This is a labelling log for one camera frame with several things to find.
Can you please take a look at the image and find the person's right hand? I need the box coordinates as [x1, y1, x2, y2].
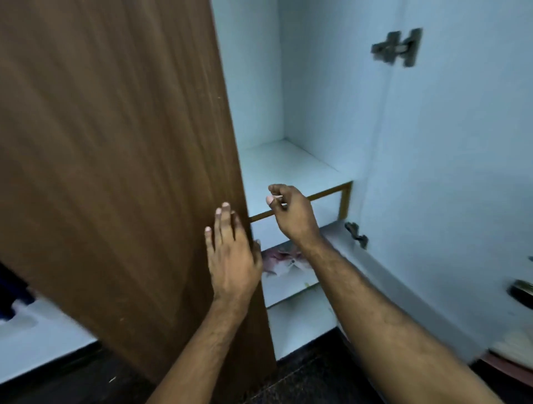
[265, 184, 322, 246]

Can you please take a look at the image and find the person's left hand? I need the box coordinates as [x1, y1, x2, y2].
[204, 203, 263, 307]

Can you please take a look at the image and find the brown wooden wardrobe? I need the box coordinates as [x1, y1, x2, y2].
[0, 0, 533, 404]

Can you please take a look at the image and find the person's right forearm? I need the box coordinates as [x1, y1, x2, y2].
[299, 233, 505, 404]

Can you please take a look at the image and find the person's left forearm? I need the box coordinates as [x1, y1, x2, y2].
[145, 297, 255, 404]

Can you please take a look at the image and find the pink floral cloth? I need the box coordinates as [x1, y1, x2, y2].
[261, 245, 315, 277]

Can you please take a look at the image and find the dark blue curtain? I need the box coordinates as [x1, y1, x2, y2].
[0, 262, 36, 321]

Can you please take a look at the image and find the maroon plastic chair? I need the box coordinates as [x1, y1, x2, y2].
[481, 351, 533, 388]

